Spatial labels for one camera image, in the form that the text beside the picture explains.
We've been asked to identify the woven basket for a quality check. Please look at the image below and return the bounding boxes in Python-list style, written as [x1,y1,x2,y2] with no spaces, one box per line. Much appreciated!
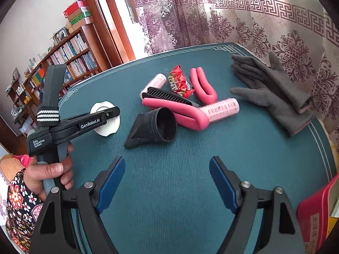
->
[0,155,25,183]

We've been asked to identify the red cardboard box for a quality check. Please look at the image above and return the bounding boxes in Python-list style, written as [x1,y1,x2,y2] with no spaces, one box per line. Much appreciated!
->
[63,0,89,18]

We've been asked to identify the black comb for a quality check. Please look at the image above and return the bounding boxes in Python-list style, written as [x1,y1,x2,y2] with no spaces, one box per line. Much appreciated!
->
[142,87,200,108]

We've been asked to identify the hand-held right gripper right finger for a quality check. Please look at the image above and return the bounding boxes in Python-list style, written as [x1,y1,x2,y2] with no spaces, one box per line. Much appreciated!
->
[209,156,305,254]

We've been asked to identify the tan cardboard box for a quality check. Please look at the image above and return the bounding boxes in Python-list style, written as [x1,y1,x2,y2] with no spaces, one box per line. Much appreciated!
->
[70,17,94,31]

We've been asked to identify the pink hair roller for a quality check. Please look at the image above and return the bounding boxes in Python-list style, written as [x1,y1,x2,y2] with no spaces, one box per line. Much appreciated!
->
[140,73,167,98]
[199,98,240,123]

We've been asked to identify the green cardboard box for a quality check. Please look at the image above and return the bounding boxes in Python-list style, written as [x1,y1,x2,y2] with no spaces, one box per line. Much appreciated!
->
[67,8,92,25]

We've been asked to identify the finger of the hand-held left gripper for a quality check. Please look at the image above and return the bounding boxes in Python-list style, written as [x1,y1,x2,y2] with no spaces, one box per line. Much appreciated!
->
[102,106,121,124]

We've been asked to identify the red snack packet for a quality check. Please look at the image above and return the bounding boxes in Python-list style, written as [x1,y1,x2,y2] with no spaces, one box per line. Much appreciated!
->
[168,65,196,98]

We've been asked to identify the wooden door frame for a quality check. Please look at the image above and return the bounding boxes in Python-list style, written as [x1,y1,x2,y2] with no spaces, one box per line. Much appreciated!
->
[78,0,141,64]

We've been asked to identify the wooden display shelf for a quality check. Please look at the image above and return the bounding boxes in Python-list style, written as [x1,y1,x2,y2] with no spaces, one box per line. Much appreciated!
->
[5,67,38,138]

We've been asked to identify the person's left hand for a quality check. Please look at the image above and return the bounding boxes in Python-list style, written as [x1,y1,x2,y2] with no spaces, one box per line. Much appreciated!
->
[24,141,75,202]

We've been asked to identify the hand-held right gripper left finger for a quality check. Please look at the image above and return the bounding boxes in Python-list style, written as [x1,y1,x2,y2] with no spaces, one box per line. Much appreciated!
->
[28,156,126,254]

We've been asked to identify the black dryer nozzle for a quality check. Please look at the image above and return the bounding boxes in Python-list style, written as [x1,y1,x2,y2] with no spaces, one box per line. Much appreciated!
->
[124,106,177,149]

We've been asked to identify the short pink foam curler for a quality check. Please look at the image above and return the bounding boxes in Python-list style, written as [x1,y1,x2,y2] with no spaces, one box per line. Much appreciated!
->
[189,67,218,104]

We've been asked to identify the long pink foam curler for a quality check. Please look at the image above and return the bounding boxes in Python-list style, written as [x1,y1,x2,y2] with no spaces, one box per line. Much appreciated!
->
[142,98,210,131]

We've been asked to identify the grey glove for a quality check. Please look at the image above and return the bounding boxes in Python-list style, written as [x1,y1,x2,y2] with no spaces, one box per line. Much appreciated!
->
[230,86,314,138]
[231,51,314,114]

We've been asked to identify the wooden bookshelf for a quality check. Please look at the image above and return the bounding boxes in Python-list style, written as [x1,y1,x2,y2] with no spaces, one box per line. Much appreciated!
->
[24,26,102,98]

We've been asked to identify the person's left forearm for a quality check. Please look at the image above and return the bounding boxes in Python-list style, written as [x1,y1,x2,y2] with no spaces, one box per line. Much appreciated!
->
[5,171,45,254]

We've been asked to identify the white round lid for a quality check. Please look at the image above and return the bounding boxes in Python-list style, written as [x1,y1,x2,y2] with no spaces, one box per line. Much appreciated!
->
[90,101,121,137]

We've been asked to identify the red container box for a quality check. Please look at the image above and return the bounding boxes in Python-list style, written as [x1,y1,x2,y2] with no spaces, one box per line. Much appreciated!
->
[297,173,339,254]

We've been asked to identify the patterned sheer curtain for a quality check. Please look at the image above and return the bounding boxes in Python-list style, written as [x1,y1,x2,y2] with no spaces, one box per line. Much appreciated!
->
[132,0,339,149]

